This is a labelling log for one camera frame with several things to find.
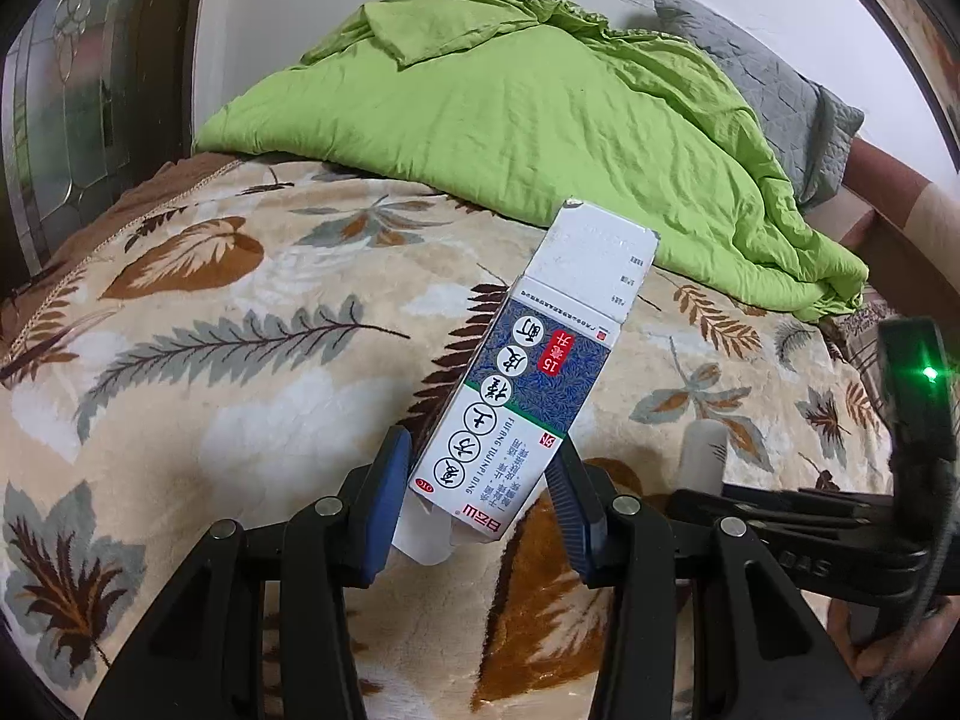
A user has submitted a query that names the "patterned glass door panel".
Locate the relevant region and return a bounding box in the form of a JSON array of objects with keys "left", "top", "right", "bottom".
[{"left": 0, "top": 0, "right": 205, "bottom": 282}]

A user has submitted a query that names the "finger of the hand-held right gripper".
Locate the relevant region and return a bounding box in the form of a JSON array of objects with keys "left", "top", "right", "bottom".
[
  {"left": 720, "top": 481, "right": 896, "bottom": 523},
  {"left": 666, "top": 490, "right": 932, "bottom": 602}
]

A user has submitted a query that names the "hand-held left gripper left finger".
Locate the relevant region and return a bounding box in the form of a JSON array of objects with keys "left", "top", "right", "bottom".
[{"left": 82, "top": 426, "right": 415, "bottom": 720}]

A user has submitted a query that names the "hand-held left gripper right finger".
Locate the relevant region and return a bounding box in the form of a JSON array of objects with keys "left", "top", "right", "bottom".
[{"left": 543, "top": 438, "right": 876, "bottom": 720}]

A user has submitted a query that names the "leaf print blanket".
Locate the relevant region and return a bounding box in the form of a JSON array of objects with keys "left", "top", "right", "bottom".
[{"left": 0, "top": 152, "right": 897, "bottom": 720}]

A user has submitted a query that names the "grey quilted pillow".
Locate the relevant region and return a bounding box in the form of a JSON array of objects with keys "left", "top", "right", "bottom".
[{"left": 652, "top": 0, "right": 866, "bottom": 207}]

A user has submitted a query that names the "brown padded headboard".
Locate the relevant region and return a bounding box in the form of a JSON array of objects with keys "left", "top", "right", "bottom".
[{"left": 838, "top": 136, "right": 960, "bottom": 260}]

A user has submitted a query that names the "person's right hand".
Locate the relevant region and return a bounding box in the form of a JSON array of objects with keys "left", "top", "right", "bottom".
[{"left": 805, "top": 591, "right": 960, "bottom": 685}]

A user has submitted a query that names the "white plastic tube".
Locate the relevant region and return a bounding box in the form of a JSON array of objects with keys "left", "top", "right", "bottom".
[{"left": 677, "top": 420, "right": 727, "bottom": 497}]

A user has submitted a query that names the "blue white cardboard box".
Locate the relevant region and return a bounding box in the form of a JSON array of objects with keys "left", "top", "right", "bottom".
[{"left": 391, "top": 197, "right": 661, "bottom": 565}]

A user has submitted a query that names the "striped beige pillow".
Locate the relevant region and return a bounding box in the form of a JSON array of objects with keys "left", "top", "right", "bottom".
[{"left": 821, "top": 298, "right": 897, "bottom": 372}]

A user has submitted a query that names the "green quilt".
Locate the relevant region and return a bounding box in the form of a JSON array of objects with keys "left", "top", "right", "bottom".
[{"left": 191, "top": 0, "right": 871, "bottom": 323}]

